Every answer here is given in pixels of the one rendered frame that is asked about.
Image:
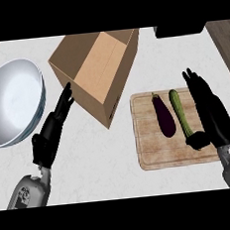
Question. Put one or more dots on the large white bowl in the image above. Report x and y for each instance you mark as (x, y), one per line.
(12, 102)

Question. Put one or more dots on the wooden cutting board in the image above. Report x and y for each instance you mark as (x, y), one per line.
(156, 143)

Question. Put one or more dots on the black appliance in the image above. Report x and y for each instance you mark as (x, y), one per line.
(180, 29)

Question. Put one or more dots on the green cucumber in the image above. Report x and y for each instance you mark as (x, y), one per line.
(180, 112)

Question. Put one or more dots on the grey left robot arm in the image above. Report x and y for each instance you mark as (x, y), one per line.
(29, 190)

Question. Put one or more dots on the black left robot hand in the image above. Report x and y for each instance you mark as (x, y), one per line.
(49, 135)

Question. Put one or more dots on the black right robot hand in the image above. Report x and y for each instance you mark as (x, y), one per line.
(215, 114)

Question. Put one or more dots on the open cardboard box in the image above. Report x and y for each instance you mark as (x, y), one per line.
(98, 72)

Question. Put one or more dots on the purple eggplant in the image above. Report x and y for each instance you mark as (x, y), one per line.
(163, 116)

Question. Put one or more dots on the brown wooden counter edge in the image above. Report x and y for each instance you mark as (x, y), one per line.
(225, 45)

